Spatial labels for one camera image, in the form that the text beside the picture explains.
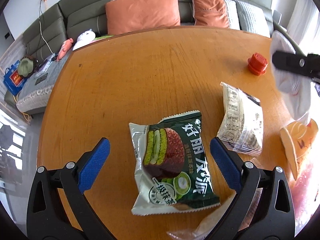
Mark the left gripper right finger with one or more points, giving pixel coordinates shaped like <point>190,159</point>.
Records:
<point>274,217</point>

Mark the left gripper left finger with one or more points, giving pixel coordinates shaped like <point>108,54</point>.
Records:
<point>57,206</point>

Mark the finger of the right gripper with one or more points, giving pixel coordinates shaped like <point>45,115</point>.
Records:
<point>307,66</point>

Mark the white tissue paper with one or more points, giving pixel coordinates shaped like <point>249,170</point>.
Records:
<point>295,89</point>

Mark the red plastic cap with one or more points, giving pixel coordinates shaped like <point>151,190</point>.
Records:
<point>257,64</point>

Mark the white snack packet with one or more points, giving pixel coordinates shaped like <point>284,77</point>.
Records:
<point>242,127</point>

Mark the green matcha pie snack packet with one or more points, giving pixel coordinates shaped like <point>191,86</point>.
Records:
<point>172,172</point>

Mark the clear plastic wrapper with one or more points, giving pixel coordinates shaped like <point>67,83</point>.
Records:
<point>210,221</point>

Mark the orange paper cup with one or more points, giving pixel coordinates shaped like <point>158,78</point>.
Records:
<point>297,139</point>

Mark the grey checked cushion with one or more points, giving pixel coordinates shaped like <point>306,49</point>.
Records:
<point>247,17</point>

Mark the black remote on sofa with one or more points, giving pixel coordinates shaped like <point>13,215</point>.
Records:
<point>40,79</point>

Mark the blue shopping bag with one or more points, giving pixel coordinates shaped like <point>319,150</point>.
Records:
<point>12,80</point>

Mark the green hat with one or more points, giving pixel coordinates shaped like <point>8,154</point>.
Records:
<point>27,66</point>

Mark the pink plush toy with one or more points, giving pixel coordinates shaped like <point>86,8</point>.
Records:
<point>66,46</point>

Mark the large orange cushion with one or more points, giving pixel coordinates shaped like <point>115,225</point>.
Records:
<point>124,16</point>

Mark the white plush toy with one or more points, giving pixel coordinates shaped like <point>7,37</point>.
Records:
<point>88,35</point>

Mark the green leather sofa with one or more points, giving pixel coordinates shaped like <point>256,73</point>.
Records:
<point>45,25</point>

